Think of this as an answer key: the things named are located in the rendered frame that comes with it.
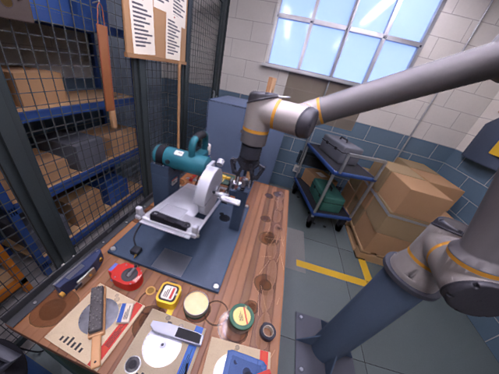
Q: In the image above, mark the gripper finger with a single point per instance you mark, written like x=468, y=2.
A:
x=257, y=172
x=236, y=169

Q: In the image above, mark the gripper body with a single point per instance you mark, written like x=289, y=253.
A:
x=249, y=156

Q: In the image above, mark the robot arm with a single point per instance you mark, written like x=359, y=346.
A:
x=390, y=83

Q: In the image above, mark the white saw lever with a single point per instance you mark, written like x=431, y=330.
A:
x=230, y=200

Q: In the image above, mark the white saw blade guard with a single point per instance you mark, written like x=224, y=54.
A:
x=208, y=187

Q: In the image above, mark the teal saw motor body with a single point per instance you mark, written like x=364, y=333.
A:
x=175, y=156

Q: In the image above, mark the white saw shoe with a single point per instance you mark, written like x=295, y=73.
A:
x=175, y=210

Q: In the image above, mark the blue saw fixture base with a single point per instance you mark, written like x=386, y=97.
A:
x=202, y=249

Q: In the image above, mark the blue cabinet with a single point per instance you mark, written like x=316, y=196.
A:
x=224, y=128

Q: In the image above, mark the small cardboard box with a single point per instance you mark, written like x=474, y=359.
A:
x=312, y=175

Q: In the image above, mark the green toolbox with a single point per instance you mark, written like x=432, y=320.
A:
x=327, y=195

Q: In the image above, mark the blue and grey cart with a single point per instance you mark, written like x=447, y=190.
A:
x=331, y=171

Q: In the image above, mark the grey toolbox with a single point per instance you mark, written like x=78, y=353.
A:
x=341, y=149

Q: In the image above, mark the large cardboard box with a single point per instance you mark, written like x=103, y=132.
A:
x=384, y=230
x=417, y=192

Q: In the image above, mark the cream round tin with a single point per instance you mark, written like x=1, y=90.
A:
x=196, y=305

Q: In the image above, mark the yellow tape measure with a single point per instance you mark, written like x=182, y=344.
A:
x=168, y=295

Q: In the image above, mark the green round tin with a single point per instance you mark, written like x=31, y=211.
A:
x=241, y=317

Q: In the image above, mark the small brass disc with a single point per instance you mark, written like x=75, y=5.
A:
x=151, y=290

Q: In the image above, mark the red chalk reel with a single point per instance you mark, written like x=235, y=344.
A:
x=125, y=276

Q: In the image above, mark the window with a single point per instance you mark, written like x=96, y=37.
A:
x=351, y=35

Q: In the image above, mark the black tape roll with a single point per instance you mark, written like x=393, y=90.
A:
x=267, y=332

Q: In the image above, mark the brown notice board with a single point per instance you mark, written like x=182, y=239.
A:
x=154, y=27

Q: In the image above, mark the orange hanging wooden stick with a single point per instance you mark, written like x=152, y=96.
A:
x=105, y=70

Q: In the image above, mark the white utility knife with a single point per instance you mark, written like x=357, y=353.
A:
x=175, y=332

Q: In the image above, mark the blue shelf unit with boxes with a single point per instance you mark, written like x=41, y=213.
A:
x=58, y=109

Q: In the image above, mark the beige card with red corner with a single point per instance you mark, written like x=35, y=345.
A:
x=218, y=356

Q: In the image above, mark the blue hand tool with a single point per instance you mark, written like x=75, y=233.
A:
x=76, y=272

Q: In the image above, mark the blue plastic piece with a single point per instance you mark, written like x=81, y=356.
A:
x=245, y=364

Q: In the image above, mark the beige card with white disc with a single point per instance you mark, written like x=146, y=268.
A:
x=163, y=350

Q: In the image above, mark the black round disc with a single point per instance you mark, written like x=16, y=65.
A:
x=133, y=364

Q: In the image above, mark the blue machine with yellow mark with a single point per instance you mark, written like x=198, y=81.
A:
x=483, y=144

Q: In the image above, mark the beige card with grey disc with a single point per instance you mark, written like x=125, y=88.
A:
x=68, y=331

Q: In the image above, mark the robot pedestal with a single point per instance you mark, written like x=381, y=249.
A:
x=362, y=311

